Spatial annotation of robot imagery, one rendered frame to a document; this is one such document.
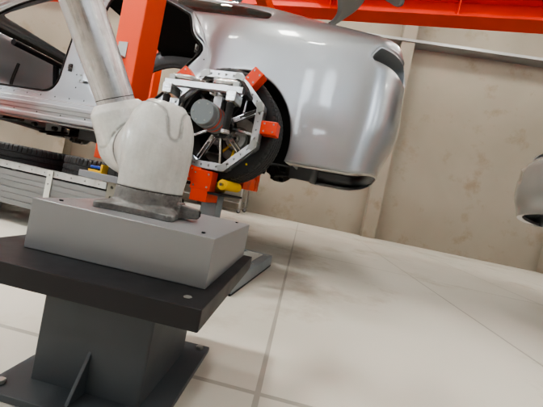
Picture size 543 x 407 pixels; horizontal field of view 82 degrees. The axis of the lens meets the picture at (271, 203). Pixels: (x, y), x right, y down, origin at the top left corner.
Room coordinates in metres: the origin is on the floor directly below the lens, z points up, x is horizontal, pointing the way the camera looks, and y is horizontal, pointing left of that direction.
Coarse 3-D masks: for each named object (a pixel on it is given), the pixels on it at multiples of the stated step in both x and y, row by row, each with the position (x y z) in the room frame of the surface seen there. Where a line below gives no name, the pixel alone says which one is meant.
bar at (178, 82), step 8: (168, 80) 1.57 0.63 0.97; (176, 80) 1.56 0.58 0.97; (184, 80) 1.55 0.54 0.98; (192, 88) 1.56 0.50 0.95; (200, 88) 1.54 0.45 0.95; (208, 88) 1.52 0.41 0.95; (216, 88) 1.51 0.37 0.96; (224, 88) 1.50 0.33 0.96; (232, 88) 1.49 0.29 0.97; (240, 88) 1.49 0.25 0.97
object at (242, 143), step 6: (246, 120) 2.24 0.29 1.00; (240, 126) 2.25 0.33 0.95; (246, 126) 2.24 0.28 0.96; (252, 126) 2.23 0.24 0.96; (240, 138) 2.20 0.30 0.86; (246, 138) 2.23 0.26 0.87; (228, 144) 2.22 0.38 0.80; (234, 144) 2.21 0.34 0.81; (240, 144) 2.20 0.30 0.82; (246, 144) 2.23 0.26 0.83; (228, 150) 2.26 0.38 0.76; (222, 156) 2.27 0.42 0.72; (228, 156) 2.26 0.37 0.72
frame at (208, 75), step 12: (204, 72) 1.73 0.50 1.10; (216, 72) 1.72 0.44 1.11; (228, 72) 1.71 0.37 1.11; (180, 96) 1.77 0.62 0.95; (252, 96) 1.67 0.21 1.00; (264, 108) 1.67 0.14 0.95; (264, 120) 1.71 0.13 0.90; (252, 132) 1.66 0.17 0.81; (252, 144) 1.66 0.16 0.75; (240, 156) 1.67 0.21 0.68; (204, 168) 1.72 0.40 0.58; (216, 168) 1.70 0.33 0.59; (228, 168) 1.69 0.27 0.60
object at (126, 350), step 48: (0, 240) 0.65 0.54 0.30; (48, 288) 0.53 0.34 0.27; (96, 288) 0.52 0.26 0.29; (144, 288) 0.54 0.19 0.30; (192, 288) 0.59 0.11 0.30; (48, 336) 0.66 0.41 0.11; (96, 336) 0.65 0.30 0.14; (144, 336) 0.64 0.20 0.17; (0, 384) 0.62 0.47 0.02; (48, 384) 0.65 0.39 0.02; (96, 384) 0.65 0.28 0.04; (144, 384) 0.65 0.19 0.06
